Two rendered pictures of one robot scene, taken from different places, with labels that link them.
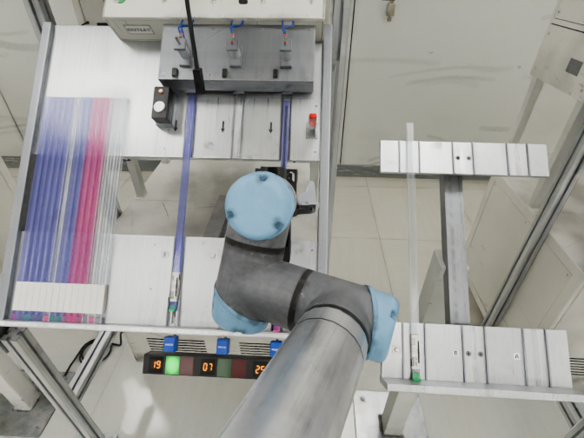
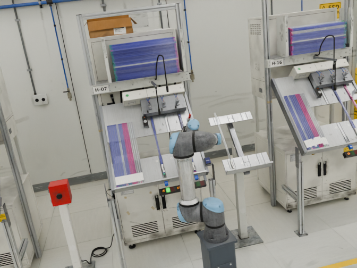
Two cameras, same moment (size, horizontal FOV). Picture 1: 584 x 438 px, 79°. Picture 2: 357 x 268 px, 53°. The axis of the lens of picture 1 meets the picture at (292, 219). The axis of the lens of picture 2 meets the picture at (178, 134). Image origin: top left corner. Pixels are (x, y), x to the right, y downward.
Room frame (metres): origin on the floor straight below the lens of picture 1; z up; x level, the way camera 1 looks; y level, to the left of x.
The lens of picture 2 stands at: (-1.84, 0.63, 1.77)
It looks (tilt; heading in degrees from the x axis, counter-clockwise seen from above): 17 degrees down; 347
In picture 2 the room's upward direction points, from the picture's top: 7 degrees counter-clockwise
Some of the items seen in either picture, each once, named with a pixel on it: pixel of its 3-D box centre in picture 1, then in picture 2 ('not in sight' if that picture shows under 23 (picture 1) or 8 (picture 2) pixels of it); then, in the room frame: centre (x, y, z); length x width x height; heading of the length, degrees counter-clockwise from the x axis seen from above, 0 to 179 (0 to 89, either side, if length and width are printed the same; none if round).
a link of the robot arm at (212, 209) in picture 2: not in sight; (212, 210); (-0.09, 0.10, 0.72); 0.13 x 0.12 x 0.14; 66
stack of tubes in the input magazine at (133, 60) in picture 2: not in sight; (144, 58); (0.97, 0.19, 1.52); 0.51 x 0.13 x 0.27; 87
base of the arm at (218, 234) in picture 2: not in sight; (215, 228); (-0.09, 0.09, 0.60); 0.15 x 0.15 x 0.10
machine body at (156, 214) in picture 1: (233, 262); (156, 193); (1.09, 0.25, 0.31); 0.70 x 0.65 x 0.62; 87
